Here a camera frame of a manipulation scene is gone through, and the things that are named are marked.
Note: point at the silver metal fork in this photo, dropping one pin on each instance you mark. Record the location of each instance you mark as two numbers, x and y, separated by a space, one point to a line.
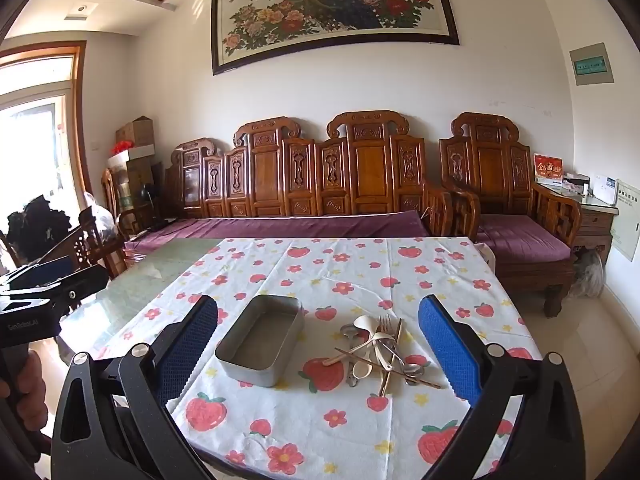
384 360

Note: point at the brown cardboard box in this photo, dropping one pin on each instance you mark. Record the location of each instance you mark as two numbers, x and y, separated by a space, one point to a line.
136 132

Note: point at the wooden door frame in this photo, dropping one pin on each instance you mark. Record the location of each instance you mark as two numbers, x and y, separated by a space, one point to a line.
79 125

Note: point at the white flat box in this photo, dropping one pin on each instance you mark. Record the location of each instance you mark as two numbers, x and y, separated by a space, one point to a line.
132 155

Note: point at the purple sofa cushion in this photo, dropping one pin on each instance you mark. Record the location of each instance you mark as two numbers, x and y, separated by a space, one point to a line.
300 225

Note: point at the person's left hand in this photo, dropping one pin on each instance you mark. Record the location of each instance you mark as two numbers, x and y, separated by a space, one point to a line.
35 375

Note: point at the dark wooden dining chair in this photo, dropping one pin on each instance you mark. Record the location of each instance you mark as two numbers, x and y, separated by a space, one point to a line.
85 250

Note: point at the carved wooden sofa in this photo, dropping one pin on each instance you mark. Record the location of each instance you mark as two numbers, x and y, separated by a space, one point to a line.
370 170

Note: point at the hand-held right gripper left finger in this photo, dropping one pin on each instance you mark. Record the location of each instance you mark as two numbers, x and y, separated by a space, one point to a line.
190 347

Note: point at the wooden side table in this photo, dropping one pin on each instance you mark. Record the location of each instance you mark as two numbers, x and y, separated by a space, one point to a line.
595 225

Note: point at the red desk calendar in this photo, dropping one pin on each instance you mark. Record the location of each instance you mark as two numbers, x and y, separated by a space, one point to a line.
548 167

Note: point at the floral strawberry tablecloth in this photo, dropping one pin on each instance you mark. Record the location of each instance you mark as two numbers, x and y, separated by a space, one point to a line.
310 270

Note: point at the black cloth pile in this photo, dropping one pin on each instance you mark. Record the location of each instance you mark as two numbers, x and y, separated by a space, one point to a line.
35 225

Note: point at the silver spoon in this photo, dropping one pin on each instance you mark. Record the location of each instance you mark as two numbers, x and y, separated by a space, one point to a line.
348 331
415 370

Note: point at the red artificial flowers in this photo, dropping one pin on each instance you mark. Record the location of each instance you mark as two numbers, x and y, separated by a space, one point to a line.
121 148

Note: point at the tissue box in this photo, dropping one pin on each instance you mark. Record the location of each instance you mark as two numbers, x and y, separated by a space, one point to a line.
576 181

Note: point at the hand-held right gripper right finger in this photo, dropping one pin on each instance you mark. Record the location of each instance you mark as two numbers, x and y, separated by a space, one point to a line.
446 347

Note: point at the clear plastic bag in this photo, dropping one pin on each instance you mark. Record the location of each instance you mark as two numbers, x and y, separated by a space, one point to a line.
102 217

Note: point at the cream plastic spoon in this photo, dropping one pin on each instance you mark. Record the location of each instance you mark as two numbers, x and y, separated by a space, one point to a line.
385 357
361 326
361 370

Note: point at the metal tray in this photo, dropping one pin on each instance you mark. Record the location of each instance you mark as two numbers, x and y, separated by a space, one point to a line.
260 342

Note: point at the purple armchair cushion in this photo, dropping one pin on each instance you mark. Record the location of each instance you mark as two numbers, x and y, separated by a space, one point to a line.
520 240

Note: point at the framed peacock painting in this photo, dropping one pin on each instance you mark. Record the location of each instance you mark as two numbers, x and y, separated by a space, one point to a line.
325 10

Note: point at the carved wooden armchair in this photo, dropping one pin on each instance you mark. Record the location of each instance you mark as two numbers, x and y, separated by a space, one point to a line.
492 160

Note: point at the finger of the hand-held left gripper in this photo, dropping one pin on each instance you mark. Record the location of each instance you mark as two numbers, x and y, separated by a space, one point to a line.
75 282
50 266

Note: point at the white leaning poster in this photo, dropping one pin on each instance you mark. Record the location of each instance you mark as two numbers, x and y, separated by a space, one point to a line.
626 220

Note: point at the stacked cardboard boxes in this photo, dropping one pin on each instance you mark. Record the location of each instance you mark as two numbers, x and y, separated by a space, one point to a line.
140 180

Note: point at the wall electrical panel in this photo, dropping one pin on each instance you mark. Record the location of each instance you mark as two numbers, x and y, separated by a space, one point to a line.
591 65

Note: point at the grey plastic bag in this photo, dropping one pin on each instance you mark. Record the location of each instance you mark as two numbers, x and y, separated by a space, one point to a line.
589 275

